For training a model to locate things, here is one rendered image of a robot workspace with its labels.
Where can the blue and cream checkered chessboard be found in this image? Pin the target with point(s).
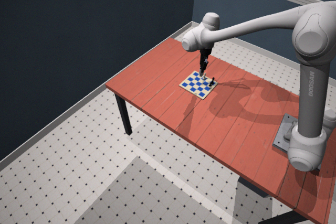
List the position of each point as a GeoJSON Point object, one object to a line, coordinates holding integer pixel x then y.
{"type": "Point", "coordinates": [197, 86]}

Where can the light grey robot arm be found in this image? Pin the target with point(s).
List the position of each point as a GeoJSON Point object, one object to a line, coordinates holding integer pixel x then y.
{"type": "Point", "coordinates": [314, 41]}

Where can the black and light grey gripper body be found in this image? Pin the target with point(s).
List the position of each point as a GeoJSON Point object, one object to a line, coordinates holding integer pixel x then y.
{"type": "Point", "coordinates": [205, 53]}

